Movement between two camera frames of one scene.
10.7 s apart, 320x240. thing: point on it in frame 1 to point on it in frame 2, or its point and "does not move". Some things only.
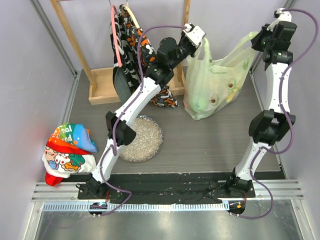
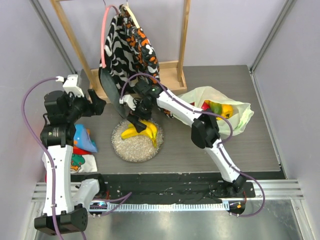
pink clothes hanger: x=117 y=47 to x=103 y=53
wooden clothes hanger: x=126 y=7 does not move
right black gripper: x=261 y=39 to x=136 y=119
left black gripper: x=194 y=50 to x=94 y=109
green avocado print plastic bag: x=211 y=83 to x=242 y=111
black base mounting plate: x=168 y=186 does not move
